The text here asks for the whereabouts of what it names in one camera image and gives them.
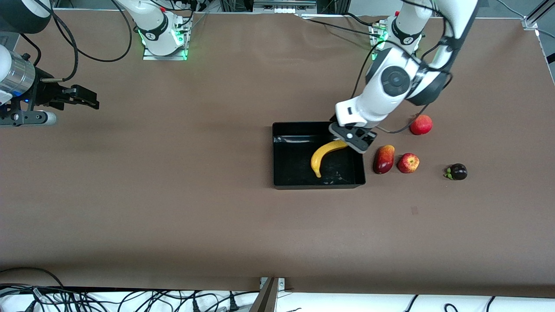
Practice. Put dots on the red yellow apple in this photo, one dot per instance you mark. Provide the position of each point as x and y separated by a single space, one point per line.
408 163

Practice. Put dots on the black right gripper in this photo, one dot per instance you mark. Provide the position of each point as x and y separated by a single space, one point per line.
45 92

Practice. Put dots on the dark purple mangosteen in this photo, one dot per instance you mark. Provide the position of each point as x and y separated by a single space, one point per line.
458 172

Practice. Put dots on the right arm wrist camera bar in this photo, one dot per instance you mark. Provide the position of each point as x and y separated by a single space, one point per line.
34 118

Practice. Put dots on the aluminium frame corner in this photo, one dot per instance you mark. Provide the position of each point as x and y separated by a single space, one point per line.
531 22

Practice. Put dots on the yellow banana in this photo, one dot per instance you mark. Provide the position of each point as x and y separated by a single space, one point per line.
321 157

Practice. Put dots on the red yellow mango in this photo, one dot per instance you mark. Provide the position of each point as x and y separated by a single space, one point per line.
384 160

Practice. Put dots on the small metal bracket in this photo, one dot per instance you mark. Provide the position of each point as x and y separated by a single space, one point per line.
281 284

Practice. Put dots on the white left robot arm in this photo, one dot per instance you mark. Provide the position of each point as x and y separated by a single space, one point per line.
377 104

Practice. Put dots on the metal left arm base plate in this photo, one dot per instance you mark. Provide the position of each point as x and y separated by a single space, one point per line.
377 60

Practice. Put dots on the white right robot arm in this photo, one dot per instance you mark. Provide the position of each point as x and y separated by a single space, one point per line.
160 32

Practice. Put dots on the black rectangular plastic tray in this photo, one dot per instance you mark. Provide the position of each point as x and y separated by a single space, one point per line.
303 173

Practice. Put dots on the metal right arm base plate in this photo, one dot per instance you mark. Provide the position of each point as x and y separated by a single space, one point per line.
173 57

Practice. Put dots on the grey device with ports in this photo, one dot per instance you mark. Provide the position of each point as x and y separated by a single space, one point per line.
284 4

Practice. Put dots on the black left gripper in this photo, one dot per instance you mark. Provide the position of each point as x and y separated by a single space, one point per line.
367 139

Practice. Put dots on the red pomegranate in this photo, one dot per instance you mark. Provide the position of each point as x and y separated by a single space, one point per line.
422 125

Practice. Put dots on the aluminium profile bar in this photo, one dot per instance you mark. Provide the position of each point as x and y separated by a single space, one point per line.
266 299

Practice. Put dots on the brown table cover sheet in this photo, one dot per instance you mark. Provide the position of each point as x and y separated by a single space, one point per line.
173 216

